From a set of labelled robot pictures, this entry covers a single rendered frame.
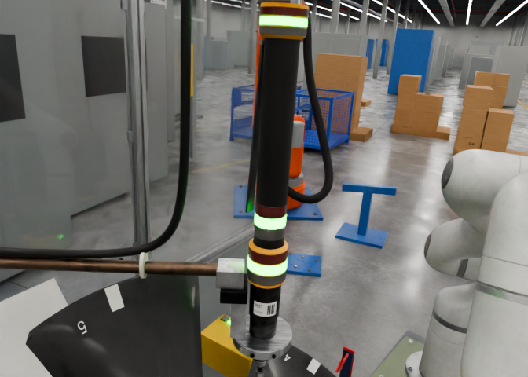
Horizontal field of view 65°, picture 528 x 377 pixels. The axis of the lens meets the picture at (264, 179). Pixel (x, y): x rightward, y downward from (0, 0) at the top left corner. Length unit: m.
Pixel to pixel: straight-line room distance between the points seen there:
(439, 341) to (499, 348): 0.61
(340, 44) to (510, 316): 10.60
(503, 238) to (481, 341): 0.13
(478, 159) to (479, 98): 7.17
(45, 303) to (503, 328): 0.69
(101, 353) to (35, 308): 0.24
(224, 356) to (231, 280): 0.66
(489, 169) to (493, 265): 0.20
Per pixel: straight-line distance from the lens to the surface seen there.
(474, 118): 7.95
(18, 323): 0.81
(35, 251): 0.51
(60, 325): 0.62
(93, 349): 0.61
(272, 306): 0.48
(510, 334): 0.60
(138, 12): 1.20
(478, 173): 0.74
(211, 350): 1.13
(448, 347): 1.20
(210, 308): 1.77
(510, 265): 0.60
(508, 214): 0.61
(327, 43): 11.16
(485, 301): 0.61
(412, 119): 9.70
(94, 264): 0.49
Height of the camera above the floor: 1.78
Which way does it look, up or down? 19 degrees down
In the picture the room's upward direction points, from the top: 3 degrees clockwise
